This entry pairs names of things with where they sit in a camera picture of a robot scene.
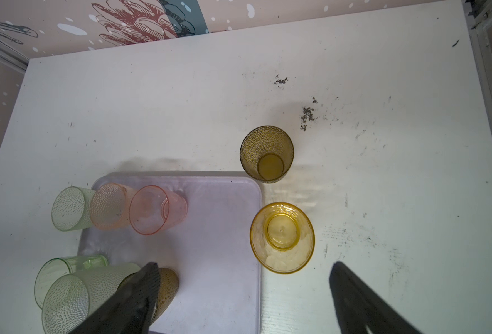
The pale green dimpled short glass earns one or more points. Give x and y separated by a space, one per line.
71 209

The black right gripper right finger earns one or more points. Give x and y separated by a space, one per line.
359 309

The bright green faceted glass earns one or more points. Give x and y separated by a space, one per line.
59 267

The tall pale green dimpled glass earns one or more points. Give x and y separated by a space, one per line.
74 297

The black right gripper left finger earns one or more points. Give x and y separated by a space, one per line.
113 317

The pink glass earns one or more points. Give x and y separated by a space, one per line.
154 209
110 205

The lilac plastic tray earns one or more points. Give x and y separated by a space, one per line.
219 277

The yellow amber glass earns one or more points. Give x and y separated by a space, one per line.
282 238

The dark olive glass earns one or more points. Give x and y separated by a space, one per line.
266 154
166 288

